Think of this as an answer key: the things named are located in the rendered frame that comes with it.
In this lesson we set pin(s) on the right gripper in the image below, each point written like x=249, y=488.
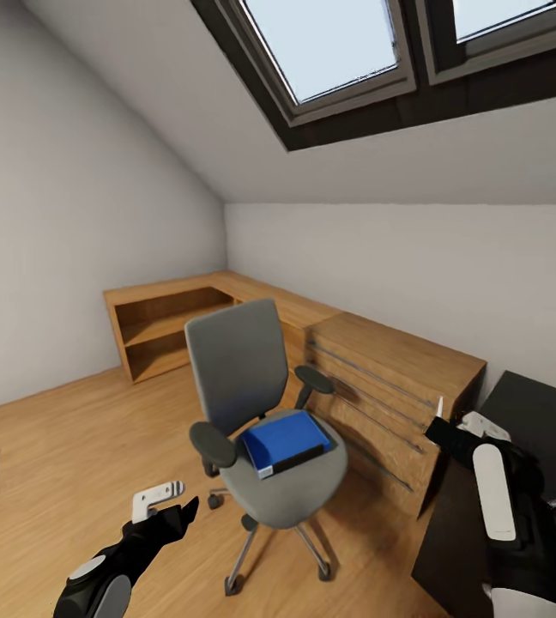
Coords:
x=446, y=436

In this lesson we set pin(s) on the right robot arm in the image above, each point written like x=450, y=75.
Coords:
x=520, y=528

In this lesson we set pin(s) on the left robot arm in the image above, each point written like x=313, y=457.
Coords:
x=101, y=587

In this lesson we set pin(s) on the swivel chair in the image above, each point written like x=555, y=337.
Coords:
x=239, y=360

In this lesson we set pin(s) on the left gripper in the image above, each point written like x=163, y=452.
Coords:
x=168, y=526

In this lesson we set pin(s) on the fixed window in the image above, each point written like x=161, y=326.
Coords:
x=327, y=71

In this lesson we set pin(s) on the folder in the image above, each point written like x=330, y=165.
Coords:
x=280, y=444

